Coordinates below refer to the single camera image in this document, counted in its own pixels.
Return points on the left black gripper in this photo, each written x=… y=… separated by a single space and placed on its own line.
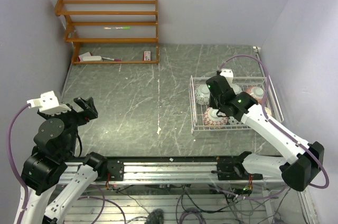
x=90 y=111

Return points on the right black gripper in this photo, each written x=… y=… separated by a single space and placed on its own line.
x=213 y=104

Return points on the red geometric patterned bowl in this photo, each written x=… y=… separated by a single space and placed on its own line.
x=212 y=121

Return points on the blue patterned bowl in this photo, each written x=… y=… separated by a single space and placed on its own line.
x=202 y=94

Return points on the pink floral patterned bowl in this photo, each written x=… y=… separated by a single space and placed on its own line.
x=256 y=92

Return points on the black white leaf bowl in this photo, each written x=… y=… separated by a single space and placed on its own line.
x=233 y=122

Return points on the brown lattice patterned bowl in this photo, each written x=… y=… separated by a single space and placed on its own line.
x=268 y=111

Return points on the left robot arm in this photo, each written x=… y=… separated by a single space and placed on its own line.
x=55 y=144

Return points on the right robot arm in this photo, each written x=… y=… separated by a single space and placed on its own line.
x=300 y=161

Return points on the wooden shelf rack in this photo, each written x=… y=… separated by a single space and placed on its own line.
x=85 y=21

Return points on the white box on shelf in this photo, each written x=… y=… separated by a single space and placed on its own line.
x=92 y=59

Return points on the red white small card box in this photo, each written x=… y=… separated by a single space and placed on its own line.
x=147 y=56

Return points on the green pen on shelf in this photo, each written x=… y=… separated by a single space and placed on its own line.
x=118 y=28

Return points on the white wire dish rack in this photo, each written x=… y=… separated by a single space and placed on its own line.
x=243 y=82

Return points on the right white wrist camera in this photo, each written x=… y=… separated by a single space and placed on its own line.
x=228 y=74

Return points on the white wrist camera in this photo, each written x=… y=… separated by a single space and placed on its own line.
x=228 y=74
x=49 y=104

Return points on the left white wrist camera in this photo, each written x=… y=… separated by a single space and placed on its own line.
x=49 y=104

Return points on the aluminium mounting rail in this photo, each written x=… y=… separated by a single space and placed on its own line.
x=141 y=170

